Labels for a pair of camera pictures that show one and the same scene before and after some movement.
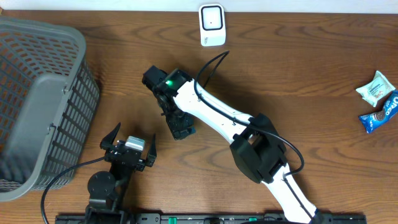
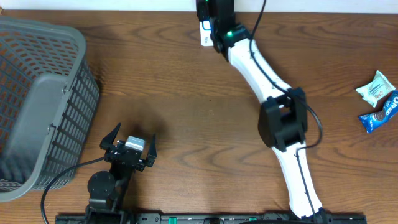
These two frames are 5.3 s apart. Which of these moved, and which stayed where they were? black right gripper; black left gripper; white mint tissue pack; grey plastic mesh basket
Moved: black right gripper
Stayed: grey plastic mesh basket; black left gripper; white mint tissue pack
